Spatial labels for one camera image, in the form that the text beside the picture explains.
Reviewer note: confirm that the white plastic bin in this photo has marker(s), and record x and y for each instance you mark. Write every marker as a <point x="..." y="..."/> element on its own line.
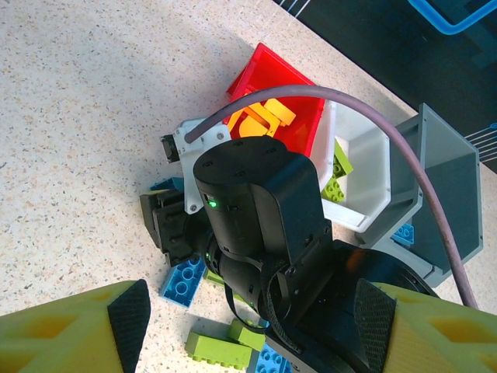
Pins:
<point x="361" y="155"/>

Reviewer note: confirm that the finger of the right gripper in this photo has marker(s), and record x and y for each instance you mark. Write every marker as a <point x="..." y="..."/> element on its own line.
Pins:
<point x="180" y="259"/>
<point x="149" y="217"/>

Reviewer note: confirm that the yellow lego window frame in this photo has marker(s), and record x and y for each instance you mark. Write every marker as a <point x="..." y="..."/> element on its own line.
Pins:
<point x="248" y="124"/>

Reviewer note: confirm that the blue sloped lego brick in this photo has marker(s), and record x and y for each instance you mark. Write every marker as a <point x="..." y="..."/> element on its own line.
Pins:
<point x="404" y="233"/>

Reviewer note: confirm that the gray plastic bin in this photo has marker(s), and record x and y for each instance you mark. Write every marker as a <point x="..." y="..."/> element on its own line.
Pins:
<point x="454" y="186"/>

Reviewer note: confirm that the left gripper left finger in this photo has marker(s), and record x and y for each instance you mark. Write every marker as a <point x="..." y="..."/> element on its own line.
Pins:
<point x="58" y="342"/>

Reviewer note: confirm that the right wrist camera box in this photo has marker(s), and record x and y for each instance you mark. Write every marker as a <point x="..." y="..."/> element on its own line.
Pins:
<point x="198" y="155"/>

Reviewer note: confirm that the orange lego brick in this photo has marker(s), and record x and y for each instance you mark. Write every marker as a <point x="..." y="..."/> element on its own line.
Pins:
<point x="281" y="112"/>

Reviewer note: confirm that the red plastic bin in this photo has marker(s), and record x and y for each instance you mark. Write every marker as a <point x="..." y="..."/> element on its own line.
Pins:
<point x="272" y="70"/>

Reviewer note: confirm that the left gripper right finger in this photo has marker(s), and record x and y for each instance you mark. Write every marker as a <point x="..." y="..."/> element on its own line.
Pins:
<point x="438" y="338"/>

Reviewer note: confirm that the small green lego brick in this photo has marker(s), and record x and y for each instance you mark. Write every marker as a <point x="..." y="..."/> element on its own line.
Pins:
<point x="213" y="276"/>
<point x="244" y="333"/>

